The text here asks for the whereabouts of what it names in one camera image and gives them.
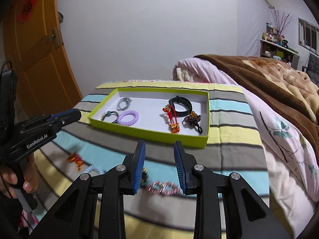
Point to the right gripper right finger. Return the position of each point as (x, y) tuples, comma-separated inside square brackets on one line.
[(184, 164)]

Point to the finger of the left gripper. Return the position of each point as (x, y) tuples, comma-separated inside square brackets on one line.
[(65, 118)]

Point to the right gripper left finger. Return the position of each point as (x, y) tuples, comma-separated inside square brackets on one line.
[(134, 165)]

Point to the small gold black charm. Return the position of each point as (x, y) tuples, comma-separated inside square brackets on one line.
[(144, 176)]

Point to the black wristband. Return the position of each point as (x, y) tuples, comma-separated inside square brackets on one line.
[(183, 102)]

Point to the lime green cardboard tray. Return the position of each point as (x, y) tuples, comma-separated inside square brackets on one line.
[(138, 112)]

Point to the metal door latch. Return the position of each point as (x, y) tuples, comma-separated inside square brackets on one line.
[(56, 38)]

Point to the orange wooden door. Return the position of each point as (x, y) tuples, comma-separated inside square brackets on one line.
[(46, 83)]

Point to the pink floral duvet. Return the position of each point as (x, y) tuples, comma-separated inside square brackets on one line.
[(291, 150)]

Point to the brown plush blanket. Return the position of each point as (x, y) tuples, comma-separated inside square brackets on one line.
[(285, 89)]

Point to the cluttered wooden shelf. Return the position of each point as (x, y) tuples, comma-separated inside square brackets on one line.
[(275, 46)]

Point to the black office chair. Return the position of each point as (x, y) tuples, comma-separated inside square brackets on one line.
[(312, 70)]

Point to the pink blossom branches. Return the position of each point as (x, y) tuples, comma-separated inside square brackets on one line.
[(281, 20)]

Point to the barred window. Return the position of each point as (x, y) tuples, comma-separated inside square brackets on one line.
[(308, 36)]

